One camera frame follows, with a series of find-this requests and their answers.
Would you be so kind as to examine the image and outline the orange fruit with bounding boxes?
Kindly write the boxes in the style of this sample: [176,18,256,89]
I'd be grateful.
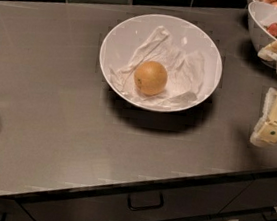
[133,61,168,96]

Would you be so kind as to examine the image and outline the white bowl with food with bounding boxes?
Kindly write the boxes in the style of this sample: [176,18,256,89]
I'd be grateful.
[242,0,277,56]

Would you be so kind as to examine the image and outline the white ceramic bowl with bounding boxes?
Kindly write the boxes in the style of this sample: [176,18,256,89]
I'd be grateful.
[99,14,223,113]

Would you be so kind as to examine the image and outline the white crumpled paper napkin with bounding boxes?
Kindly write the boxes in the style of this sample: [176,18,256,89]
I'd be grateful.
[110,26,205,110]

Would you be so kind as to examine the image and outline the right drawer with handle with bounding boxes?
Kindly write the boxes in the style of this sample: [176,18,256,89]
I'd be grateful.
[222,173,277,213]

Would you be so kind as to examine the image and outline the middle drawer with handle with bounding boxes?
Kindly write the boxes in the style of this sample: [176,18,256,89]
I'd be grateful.
[24,181,248,221]

